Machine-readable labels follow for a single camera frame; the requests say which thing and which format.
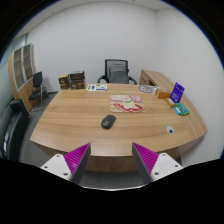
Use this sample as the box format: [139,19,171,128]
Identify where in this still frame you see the small brown cardboard box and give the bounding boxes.
[58,74,69,90]

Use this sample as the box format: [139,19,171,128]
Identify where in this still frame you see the patterned mouse pad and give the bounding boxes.
[110,95,145,113]

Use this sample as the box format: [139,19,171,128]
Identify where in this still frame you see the black visitor chair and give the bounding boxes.
[29,72,44,105]

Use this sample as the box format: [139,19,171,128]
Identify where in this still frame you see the black sofa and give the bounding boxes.
[0,99,30,161]

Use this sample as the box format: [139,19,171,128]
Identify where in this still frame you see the white printed leaflet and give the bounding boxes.
[86,84,107,91]

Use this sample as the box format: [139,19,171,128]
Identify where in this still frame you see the desk cable grommet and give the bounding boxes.
[166,126,174,134]

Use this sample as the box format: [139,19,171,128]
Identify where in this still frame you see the green blue packet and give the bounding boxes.
[174,103,189,116]

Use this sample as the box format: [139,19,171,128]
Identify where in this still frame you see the wooden bookshelf cabinet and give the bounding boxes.
[8,44,36,112]

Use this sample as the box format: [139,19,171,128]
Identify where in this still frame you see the black computer mouse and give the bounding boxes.
[101,115,116,129]

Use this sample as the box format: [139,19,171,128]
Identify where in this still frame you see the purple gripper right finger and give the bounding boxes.
[131,142,184,185]

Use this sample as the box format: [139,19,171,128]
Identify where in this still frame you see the wooden side cabinet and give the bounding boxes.
[138,69,181,95]

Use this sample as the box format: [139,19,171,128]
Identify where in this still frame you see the grey mesh office chair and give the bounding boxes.
[97,59,137,84]

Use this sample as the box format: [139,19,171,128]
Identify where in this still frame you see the large brown cardboard box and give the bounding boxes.
[68,71,85,90]

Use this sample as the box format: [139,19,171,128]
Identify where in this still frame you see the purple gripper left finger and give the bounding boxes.
[40,142,92,185]

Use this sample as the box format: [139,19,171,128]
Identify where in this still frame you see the orange small box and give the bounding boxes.
[156,89,170,99]

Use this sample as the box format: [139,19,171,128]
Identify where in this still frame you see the wooden office desk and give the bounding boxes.
[31,84,207,172]

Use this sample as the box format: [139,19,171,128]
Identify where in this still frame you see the round patterned coaster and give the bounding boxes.
[138,85,157,94]

